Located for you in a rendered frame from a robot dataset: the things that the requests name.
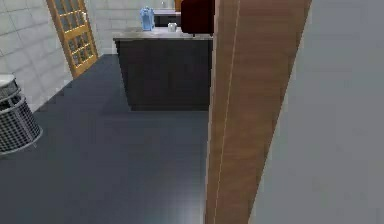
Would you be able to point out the dark cabinet with grey top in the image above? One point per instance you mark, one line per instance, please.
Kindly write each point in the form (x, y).
(166, 17)

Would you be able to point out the metal perforated garbage can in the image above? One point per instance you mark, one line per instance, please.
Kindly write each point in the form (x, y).
(15, 123)

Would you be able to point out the dark kitchen counter cabinet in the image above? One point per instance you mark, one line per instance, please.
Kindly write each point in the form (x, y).
(166, 73)

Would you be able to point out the brown wooden room door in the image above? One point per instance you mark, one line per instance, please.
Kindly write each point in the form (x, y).
(243, 116)

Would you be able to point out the small white cup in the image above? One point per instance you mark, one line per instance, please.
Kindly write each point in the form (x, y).
(172, 27)

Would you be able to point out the dark red box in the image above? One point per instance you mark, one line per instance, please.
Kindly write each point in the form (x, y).
(197, 16)

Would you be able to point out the blue translucent container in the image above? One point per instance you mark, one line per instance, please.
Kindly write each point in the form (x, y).
(147, 19)

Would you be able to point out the yellow glass-paned room door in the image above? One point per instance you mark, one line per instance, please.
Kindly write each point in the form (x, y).
(74, 35)

